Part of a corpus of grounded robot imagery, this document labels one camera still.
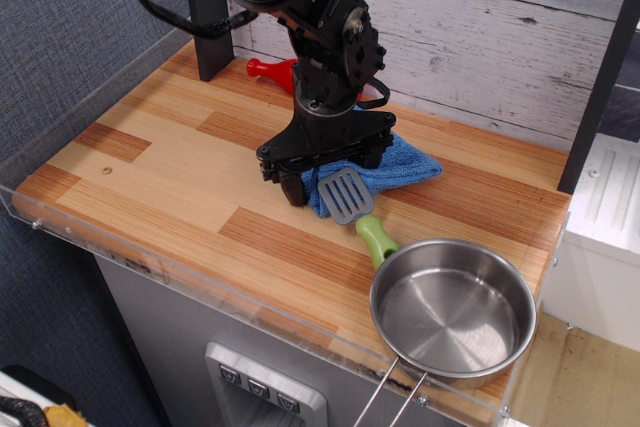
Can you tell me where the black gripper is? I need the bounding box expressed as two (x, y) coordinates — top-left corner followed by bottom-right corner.
(256, 103), (396, 207)

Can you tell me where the grey spatula green handle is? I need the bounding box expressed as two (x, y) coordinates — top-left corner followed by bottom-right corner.
(317, 167), (399, 269)

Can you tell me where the blue cloth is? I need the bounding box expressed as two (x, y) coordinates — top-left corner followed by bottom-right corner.
(301, 133), (443, 218)

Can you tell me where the stainless steel pan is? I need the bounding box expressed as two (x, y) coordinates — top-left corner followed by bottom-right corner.
(349, 238), (539, 427)

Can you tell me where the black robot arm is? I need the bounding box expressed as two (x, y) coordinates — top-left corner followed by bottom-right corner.
(138, 0), (396, 207)

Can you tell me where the red toy sauce bottle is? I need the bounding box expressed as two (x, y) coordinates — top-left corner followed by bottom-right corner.
(245, 56), (366, 102)

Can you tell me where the clear acrylic table guard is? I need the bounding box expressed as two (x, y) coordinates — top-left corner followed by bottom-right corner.
(0, 16), (571, 427)

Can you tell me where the grey toy kitchen cabinet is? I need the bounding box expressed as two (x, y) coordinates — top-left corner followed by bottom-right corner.
(92, 252), (501, 427)

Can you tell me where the silver button control panel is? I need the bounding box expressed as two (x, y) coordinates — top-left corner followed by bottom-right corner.
(205, 342), (329, 426)

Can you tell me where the white ribbed cabinet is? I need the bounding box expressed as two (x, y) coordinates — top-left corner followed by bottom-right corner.
(540, 134), (639, 351)

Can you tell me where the dark grey left post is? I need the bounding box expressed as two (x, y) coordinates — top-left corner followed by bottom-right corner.
(188, 0), (234, 82)

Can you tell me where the dark grey post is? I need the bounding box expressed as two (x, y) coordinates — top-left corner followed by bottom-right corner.
(188, 0), (234, 82)
(557, 0), (639, 195)

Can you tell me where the dark grey right post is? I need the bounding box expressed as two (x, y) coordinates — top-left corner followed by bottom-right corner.
(557, 0), (639, 195)

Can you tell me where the black braided cable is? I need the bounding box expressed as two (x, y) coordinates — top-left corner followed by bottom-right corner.
(0, 394), (49, 427)

